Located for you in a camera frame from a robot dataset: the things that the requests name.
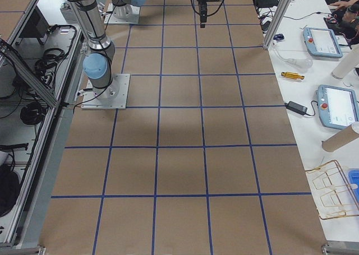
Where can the clear light bulb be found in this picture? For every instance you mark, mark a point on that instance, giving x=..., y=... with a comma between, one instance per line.
x=303, y=65

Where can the far teach pendant tablet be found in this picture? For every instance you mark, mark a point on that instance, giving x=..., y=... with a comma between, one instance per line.
x=321, y=43

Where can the teach pendant tablet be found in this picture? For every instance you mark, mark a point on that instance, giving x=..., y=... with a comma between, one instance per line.
x=338, y=107
x=321, y=43

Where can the black power brick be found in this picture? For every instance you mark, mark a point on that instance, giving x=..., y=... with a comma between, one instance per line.
x=295, y=107

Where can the near teach pendant tablet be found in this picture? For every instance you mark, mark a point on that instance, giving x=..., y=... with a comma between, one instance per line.
x=338, y=107

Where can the brown cardboard tube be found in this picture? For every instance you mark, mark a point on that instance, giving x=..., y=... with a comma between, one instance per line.
x=341, y=138

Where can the blue plastic tray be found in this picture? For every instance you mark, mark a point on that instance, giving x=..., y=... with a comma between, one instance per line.
x=353, y=177

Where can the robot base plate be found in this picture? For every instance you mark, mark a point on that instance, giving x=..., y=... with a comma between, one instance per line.
x=111, y=20
x=114, y=97

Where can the aluminium frame post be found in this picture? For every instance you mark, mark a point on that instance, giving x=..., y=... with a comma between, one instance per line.
x=278, y=16

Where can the gold wire rack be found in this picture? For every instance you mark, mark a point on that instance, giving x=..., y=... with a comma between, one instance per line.
x=331, y=191

